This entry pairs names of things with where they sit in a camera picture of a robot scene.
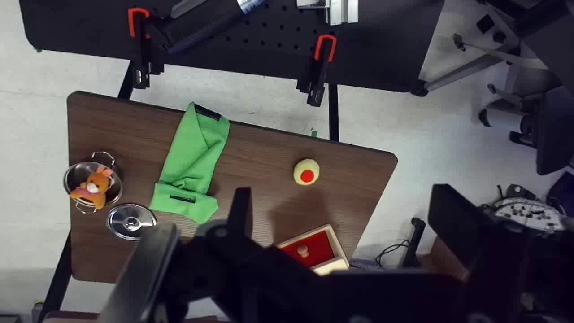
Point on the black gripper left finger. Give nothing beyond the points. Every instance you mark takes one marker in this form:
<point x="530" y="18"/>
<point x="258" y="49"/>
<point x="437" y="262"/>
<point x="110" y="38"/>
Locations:
<point x="136" y="293"/>

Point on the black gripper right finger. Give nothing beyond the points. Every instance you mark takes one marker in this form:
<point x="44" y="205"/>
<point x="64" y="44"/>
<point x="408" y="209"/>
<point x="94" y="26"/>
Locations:
<point x="240" y="218"/>

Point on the white fluffy ball red dot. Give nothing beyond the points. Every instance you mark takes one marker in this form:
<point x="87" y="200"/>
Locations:
<point x="308" y="171"/>

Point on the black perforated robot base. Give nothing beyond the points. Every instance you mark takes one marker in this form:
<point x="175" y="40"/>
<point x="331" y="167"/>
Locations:
<point x="385" y="49"/>

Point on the green folded cloth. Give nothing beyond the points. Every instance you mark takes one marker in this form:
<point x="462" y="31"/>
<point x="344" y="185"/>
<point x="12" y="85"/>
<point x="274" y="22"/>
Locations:
<point x="189" y="167"/>

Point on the wooden box red drawer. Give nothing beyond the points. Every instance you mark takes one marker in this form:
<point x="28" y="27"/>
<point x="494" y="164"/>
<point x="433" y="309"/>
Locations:
<point x="319" y="250"/>

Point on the orange plush toy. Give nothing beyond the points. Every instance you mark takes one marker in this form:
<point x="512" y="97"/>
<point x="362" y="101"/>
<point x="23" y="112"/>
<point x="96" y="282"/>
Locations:
<point x="94" y="189"/>

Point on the small steel pot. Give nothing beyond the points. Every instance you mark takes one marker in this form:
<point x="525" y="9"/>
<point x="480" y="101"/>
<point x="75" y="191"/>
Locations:
<point x="80" y="171"/>

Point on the orange handled clamp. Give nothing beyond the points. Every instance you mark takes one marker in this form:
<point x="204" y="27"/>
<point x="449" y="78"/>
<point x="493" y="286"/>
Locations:
<point x="137" y="18"/>
<point x="311" y="81"/>

